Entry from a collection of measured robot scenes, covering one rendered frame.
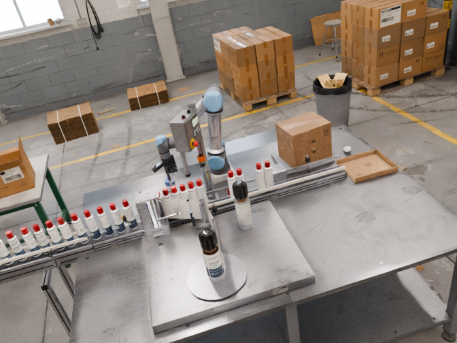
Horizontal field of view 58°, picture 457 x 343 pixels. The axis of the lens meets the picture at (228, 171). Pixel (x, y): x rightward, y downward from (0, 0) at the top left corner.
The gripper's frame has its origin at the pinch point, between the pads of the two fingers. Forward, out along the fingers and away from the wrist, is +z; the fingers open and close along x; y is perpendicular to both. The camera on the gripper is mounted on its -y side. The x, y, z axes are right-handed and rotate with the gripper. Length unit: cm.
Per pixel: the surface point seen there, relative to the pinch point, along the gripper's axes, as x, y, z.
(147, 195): -47, -16, -25
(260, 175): -43, 53, -12
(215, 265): -102, 7, -10
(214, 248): -101, 8, -20
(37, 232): -36, -81, -15
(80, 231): -37, -59, -8
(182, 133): -38, 13, -51
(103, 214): -37, -43, -15
